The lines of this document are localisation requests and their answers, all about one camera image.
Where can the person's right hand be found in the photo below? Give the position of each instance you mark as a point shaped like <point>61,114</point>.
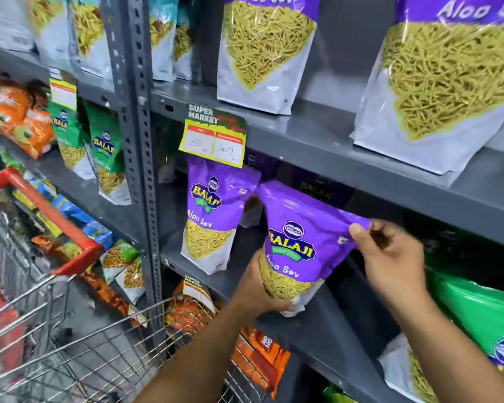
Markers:
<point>397,264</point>

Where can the person's left hand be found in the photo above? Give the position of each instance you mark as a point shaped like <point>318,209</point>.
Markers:
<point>250,291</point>

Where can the person's right thumb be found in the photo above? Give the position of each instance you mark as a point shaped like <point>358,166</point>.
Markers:
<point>360,237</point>

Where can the person's left fingers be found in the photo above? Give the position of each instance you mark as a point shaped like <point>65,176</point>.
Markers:
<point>281,305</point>

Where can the person's right forearm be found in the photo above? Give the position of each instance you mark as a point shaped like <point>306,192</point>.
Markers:
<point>453,352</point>

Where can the person's left forearm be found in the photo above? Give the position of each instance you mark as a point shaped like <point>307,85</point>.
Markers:
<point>201,356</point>

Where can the orange red snack packets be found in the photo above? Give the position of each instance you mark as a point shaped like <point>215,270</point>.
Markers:
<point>260,356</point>

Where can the dark purple snack packet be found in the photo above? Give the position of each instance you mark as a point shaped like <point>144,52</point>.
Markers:
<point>319,188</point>

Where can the yellow red price tag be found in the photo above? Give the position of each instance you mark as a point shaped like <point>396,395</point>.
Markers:
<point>213,138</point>
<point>198,291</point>
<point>63,94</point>

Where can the grey metal shelf rack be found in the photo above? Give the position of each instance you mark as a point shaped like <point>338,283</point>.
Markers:
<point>319,134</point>

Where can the large green snack packet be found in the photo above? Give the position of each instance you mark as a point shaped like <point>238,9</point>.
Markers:
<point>478,323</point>

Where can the green yellow nut packet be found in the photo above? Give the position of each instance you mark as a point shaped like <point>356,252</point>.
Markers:
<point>132,279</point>
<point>116,258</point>

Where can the large purple snack packet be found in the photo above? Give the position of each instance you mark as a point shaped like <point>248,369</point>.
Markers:
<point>441,88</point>
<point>262,50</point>

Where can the row of blue yellow packets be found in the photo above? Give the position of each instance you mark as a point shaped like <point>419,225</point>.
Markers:
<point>73,214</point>

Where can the pile of orange snack packets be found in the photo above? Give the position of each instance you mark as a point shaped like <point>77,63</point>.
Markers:
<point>21,121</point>

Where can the white grey snack packet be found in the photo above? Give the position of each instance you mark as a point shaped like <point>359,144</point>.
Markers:
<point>8,20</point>

